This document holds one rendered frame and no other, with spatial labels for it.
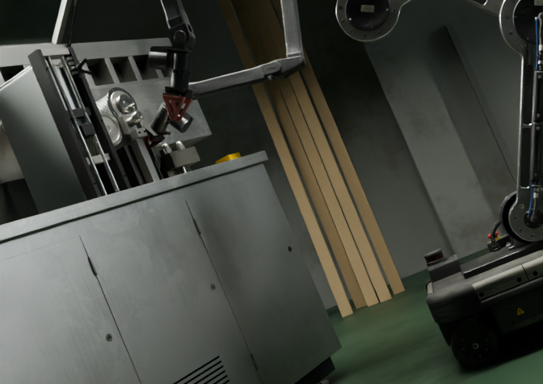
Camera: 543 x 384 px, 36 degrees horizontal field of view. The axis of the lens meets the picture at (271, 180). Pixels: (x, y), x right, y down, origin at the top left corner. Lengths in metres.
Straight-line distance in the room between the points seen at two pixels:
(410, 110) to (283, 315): 2.44
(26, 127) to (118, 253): 0.71
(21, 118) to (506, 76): 3.23
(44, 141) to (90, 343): 0.87
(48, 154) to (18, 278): 0.78
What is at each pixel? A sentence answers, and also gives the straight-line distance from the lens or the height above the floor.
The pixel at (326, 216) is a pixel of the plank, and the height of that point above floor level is 0.55.
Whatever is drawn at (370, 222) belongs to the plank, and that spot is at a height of 0.42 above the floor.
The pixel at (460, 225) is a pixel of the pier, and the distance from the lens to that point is 5.18.
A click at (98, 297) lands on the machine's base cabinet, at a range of 2.41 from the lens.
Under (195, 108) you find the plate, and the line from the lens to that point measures 4.04.
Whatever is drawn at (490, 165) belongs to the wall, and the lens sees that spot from 5.33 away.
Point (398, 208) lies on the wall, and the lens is 5.32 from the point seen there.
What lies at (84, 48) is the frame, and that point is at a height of 1.62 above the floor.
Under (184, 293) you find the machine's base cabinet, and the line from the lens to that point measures 2.65.
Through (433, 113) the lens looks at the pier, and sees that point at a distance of 5.17.
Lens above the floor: 0.63
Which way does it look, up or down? 3 degrees up
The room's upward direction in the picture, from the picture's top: 23 degrees counter-clockwise
